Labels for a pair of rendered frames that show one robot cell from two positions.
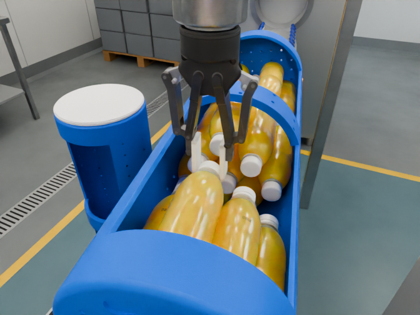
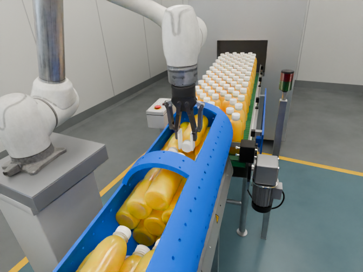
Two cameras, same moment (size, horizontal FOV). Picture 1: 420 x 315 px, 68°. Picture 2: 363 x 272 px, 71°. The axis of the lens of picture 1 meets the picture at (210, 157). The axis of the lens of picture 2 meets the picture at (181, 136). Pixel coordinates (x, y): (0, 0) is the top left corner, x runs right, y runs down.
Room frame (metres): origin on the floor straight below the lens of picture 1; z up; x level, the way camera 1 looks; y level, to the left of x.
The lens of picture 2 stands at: (1.16, 0.05, 1.62)
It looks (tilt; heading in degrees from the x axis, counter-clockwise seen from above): 29 degrees down; 185
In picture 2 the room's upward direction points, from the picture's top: 4 degrees counter-clockwise
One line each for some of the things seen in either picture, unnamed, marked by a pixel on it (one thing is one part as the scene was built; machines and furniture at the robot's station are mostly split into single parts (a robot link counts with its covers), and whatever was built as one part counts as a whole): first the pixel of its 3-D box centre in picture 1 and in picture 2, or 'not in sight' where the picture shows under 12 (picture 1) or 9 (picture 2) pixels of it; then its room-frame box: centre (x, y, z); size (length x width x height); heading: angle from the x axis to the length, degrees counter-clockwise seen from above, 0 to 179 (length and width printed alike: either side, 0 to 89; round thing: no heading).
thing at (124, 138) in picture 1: (122, 202); not in sight; (0.91, 0.35, 0.59); 0.28 x 0.28 x 0.88
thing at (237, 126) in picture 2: not in sight; (234, 134); (0.02, 0.22, 1.00); 0.07 x 0.07 x 0.19
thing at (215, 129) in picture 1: (230, 117); (168, 178); (0.58, -0.04, 1.16); 0.19 x 0.07 x 0.07; 166
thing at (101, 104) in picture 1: (100, 102); not in sight; (0.91, 0.35, 1.03); 0.28 x 0.28 x 0.01
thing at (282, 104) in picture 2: not in sight; (271, 179); (-0.18, 0.50, 0.55); 0.04 x 0.04 x 1.10; 76
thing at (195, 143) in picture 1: (196, 154); (192, 140); (0.41, 0.02, 1.19); 0.03 x 0.01 x 0.07; 166
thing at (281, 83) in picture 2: not in sight; (285, 85); (-0.18, 0.50, 1.18); 0.06 x 0.06 x 0.05
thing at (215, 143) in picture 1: (220, 144); not in sight; (0.48, -0.02, 1.16); 0.04 x 0.02 x 0.04; 76
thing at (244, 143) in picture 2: not in sight; (246, 151); (0.11, 0.27, 0.95); 0.10 x 0.07 x 0.10; 76
